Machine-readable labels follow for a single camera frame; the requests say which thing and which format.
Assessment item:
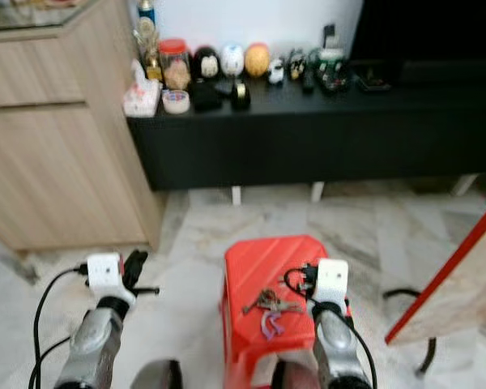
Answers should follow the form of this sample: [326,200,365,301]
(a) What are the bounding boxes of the silver keys with purple tag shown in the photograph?
[241,288,305,341]

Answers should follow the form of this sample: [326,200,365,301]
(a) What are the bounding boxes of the black bird figurine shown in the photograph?
[287,50,307,80]

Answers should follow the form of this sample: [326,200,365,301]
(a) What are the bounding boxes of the black pouch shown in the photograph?
[189,78,224,113]

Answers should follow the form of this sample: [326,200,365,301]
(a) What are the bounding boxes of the flat black tray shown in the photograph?
[354,71,394,92]

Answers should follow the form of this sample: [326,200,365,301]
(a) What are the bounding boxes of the pink white tissue box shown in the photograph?
[123,58,163,118]

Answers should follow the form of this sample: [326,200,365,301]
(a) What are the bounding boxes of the yellow round figurine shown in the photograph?
[244,41,271,79]

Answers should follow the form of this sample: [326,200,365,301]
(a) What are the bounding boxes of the white tape roll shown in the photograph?
[162,89,191,115]

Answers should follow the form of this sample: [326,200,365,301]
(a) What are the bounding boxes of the marble board with red edge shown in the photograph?
[385,194,486,348]

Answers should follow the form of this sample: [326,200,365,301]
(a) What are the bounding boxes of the black tape dispenser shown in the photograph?
[231,79,252,111]

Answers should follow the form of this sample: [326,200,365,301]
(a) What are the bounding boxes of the white round figurine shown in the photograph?
[220,43,245,78]

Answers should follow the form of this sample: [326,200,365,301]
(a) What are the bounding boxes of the light wooden cabinet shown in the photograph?
[0,0,164,252]

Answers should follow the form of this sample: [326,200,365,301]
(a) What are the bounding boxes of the black television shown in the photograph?
[348,0,486,70]

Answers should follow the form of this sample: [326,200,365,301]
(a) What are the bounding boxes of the glass jar with red lid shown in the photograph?
[158,37,191,91]

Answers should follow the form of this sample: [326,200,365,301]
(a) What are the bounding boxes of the black mouse figurine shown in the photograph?
[192,45,221,80]

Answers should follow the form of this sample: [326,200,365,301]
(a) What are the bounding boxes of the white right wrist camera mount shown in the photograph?
[316,258,351,313]

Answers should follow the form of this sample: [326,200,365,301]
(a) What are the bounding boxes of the red plastic stool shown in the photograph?
[219,235,353,389]

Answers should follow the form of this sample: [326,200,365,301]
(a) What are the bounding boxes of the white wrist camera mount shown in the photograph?
[86,252,124,307]
[316,258,351,313]

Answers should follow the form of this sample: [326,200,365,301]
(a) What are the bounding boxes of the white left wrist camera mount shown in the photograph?
[86,252,124,307]

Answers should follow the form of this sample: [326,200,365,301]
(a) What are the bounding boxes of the green white mug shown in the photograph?
[308,47,347,75]

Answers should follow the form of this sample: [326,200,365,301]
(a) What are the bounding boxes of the gold trophy with blue ball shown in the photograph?
[134,0,164,82]

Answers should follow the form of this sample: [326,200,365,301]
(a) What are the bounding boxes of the black TV console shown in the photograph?
[126,69,486,203]

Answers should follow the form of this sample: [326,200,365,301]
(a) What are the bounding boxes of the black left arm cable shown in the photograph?
[28,266,90,389]

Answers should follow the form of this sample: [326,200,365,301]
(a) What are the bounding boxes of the small panda figurine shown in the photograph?
[267,58,286,85]

